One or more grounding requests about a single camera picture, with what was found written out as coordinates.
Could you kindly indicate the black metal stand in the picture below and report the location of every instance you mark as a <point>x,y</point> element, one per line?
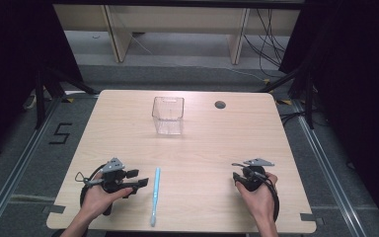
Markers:
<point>39,102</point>
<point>309,105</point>

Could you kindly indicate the clear plastic container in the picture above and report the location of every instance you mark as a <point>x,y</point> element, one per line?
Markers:
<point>167,115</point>

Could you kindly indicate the yellow black floor tape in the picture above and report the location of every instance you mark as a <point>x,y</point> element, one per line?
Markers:
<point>284,102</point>
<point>70,99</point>

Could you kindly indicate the light blue toothbrush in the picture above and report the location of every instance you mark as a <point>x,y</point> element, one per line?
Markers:
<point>155,194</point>

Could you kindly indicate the person's left hand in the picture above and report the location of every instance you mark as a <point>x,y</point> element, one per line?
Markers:
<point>97,199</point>

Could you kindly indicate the metal floor rail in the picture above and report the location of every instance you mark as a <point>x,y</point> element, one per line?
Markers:
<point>329,164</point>
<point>16,168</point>

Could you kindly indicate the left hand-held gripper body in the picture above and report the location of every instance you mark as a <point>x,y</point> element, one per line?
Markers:
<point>113,181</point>

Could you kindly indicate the beige wooden desk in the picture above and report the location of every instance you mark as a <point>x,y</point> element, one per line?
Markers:
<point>177,19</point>

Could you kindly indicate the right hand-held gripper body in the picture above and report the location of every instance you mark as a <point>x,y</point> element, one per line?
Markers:
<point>252,179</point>

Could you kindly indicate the person's right hand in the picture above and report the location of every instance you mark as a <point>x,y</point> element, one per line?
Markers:
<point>261,200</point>

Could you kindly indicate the black curtain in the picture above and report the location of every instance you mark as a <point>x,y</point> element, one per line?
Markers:
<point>13,65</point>
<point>358,82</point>

